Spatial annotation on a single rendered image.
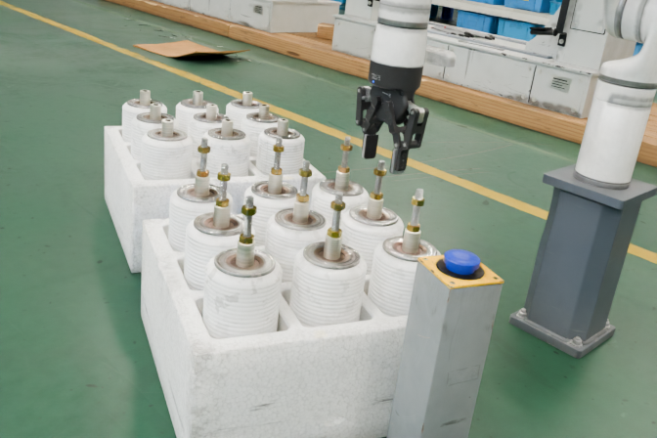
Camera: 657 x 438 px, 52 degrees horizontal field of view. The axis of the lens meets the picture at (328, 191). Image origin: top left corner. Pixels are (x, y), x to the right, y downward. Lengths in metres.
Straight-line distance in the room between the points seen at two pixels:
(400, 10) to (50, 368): 0.72
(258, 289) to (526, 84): 2.30
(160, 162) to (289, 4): 2.93
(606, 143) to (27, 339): 0.98
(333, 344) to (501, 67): 2.31
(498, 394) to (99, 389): 0.60
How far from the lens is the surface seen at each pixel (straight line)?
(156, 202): 1.31
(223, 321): 0.85
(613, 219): 1.23
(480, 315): 0.78
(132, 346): 1.15
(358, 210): 1.05
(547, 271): 1.29
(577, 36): 2.97
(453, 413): 0.84
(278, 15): 4.12
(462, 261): 0.76
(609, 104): 1.21
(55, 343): 1.17
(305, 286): 0.88
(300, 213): 0.98
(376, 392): 0.95
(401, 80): 0.94
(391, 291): 0.93
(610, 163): 1.22
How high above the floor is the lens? 0.64
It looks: 20 degrees down
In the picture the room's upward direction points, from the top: 7 degrees clockwise
